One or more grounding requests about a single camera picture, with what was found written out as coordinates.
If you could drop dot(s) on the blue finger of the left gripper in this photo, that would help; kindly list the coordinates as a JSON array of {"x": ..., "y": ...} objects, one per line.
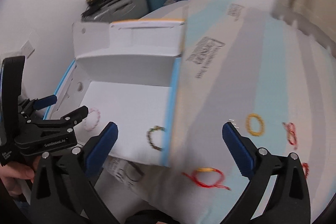
[
  {"x": 45, "y": 102},
  {"x": 77, "y": 116}
]

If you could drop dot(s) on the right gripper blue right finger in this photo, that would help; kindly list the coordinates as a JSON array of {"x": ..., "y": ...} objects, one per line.
[{"x": 241, "y": 148}]

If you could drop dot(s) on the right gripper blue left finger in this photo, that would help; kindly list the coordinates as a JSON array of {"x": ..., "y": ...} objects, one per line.
[{"x": 97, "y": 149}]

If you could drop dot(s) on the red string bracelet gold tube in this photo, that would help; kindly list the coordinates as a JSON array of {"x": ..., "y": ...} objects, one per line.
[{"x": 207, "y": 178}]

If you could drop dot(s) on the left hand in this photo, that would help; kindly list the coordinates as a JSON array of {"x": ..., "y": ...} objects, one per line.
[{"x": 14, "y": 171}]

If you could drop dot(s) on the white cardboard box blue trim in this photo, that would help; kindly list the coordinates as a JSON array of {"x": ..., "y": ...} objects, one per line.
[{"x": 125, "y": 72}]

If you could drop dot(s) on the grey suitcase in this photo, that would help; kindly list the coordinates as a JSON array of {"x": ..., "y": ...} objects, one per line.
[{"x": 116, "y": 10}]

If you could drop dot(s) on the white wall socket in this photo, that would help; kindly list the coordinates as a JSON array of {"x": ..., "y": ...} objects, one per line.
[{"x": 27, "y": 49}]

